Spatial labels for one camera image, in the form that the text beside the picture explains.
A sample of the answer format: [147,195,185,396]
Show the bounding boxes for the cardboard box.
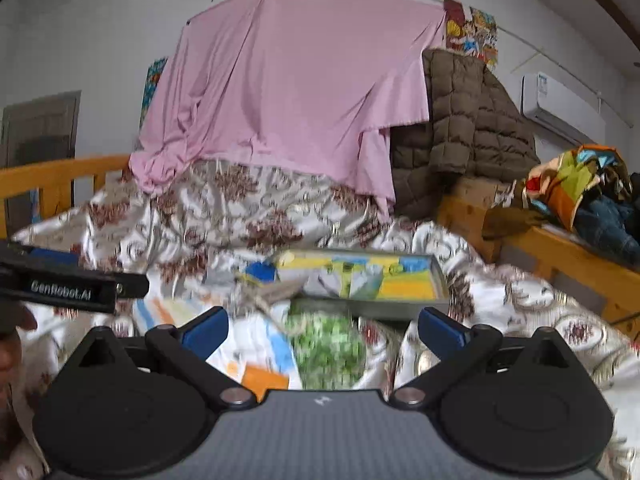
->
[447,176,526,211]

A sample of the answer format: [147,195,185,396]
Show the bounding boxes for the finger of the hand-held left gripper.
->
[0,240,116,276]
[0,268,150,315]

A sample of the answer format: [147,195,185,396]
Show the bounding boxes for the blue jeans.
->
[575,195,640,266]

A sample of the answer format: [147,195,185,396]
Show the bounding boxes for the person's left hand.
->
[0,305,38,396]

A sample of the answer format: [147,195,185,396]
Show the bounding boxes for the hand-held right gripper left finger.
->
[75,306,258,407]

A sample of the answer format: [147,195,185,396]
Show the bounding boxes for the blue wall poster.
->
[141,57,168,121]

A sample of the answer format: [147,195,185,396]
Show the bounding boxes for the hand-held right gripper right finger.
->
[389,307,576,407]

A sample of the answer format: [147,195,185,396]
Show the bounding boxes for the grey door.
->
[0,91,82,236]

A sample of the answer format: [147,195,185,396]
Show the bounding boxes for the wooden bed frame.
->
[0,155,640,341]

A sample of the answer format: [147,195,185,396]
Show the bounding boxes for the pink bed sheet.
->
[129,0,447,221]

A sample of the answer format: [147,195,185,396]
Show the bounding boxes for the floral satin blanket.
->
[0,160,640,480]

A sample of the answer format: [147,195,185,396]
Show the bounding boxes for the white air conditioner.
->
[520,72,608,146]

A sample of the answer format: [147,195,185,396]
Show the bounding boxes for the beige drawstring cloth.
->
[235,280,306,311]

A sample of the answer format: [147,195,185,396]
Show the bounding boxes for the brown quilted jacket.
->
[390,49,542,218]

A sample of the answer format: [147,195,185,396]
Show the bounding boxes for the white striped cloth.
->
[132,260,301,391]

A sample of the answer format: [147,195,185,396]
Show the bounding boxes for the colourful wall poster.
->
[442,0,499,66]

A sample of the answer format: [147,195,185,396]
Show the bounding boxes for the colourful patchwork cloth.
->
[525,145,633,233]

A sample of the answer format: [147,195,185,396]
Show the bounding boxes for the green speckled cloth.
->
[287,312,368,391]

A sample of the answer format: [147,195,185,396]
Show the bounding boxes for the grey metal tray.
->
[272,249,451,322]

